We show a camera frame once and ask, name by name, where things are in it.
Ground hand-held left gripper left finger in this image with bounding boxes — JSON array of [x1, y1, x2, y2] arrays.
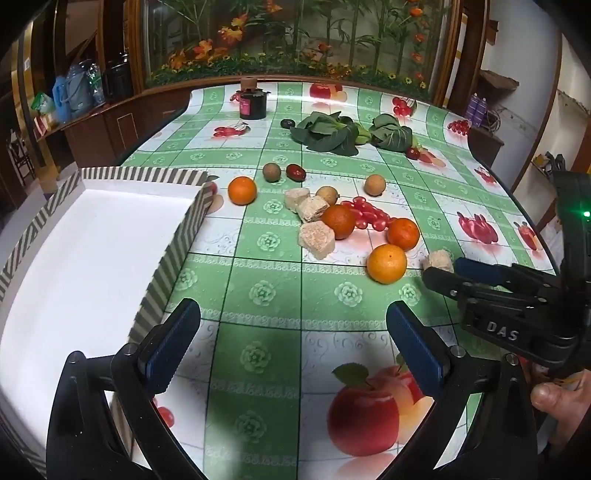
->
[[46, 298, 208, 480]]

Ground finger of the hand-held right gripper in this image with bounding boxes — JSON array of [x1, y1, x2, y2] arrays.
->
[[454, 257, 563, 290], [422, 266, 523, 306]]

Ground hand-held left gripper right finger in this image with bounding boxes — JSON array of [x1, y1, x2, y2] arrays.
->
[[385, 300, 541, 480]]

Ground puffed rice cake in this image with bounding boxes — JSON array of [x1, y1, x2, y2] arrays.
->
[[283, 187, 309, 213], [422, 250, 455, 277], [298, 220, 341, 261], [297, 196, 329, 223]]

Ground orange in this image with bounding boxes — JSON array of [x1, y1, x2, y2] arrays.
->
[[387, 218, 420, 252], [228, 176, 257, 206], [367, 244, 408, 284], [321, 204, 356, 240]]

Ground white box with striped rim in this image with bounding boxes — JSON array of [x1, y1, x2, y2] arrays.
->
[[0, 167, 220, 476]]

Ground person's right hand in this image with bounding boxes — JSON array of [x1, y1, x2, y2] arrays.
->
[[530, 377, 591, 459]]

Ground pile of cherry tomatoes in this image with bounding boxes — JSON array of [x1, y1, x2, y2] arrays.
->
[[339, 196, 393, 232]]

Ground green checked printed tablecloth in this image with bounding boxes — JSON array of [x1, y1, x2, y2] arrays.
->
[[113, 83, 557, 480]]

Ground small leafy green vegetable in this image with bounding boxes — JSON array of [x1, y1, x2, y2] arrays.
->
[[370, 114, 413, 151]]

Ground large leafy green vegetable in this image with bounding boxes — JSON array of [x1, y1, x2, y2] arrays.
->
[[290, 112, 370, 156]]

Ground brown wooden cabinet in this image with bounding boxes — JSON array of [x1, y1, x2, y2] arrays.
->
[[62, 83, 195, 167]]

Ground black jar with pink label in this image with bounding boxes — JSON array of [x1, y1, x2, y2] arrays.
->
[[239, 88, 269, 121]]

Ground red box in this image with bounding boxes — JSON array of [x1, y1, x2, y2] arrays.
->
[[34, 113, 58, 137]]

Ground blue water jug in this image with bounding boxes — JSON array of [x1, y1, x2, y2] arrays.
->
[[53, 76, 70, 123]]

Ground grey-blue water jug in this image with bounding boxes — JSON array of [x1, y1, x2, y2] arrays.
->
[[67, 65, 95, 116]]

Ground clear plastic bottle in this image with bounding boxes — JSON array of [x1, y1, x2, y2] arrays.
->
[[90, 65, 106, 106]]

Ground black kettle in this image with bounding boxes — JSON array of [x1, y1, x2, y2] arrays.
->
[[104, 53, 134, 100]]

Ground green packet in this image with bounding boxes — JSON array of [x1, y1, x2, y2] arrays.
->
[[31, 92, 56, 125]]

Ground flower and bamboo wall mural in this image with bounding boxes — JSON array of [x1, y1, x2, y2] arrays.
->
[[139, 0, 458, 93]]

